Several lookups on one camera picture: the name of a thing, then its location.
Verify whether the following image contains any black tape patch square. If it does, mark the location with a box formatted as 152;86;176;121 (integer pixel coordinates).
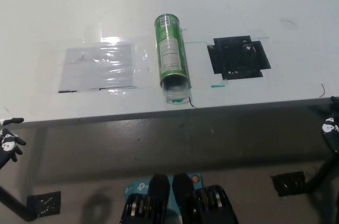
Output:
206;34;272;79

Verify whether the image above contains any clear plastic chips tray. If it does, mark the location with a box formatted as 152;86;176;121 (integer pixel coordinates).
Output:
160;75;192;106

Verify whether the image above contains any green chips can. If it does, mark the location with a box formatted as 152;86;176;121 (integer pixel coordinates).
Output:
154;13;192;88

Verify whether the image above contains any black floor tape patch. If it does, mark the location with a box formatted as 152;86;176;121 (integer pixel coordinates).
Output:
26;191;62;218
270;171;307;198

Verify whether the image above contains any clear plastic taped sheet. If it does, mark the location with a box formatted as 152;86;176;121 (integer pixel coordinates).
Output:
58;43;133;91

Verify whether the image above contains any robot torso black teal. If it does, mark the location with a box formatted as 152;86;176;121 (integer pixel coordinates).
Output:
119;172;238;224

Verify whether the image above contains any robot left hand black white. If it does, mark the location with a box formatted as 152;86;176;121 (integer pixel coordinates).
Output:
0;117;27;171

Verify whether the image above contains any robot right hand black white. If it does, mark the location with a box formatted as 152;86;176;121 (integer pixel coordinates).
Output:
322;96;339;154

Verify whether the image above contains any clear plastic film cover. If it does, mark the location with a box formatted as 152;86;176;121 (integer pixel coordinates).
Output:
57;22;149;94

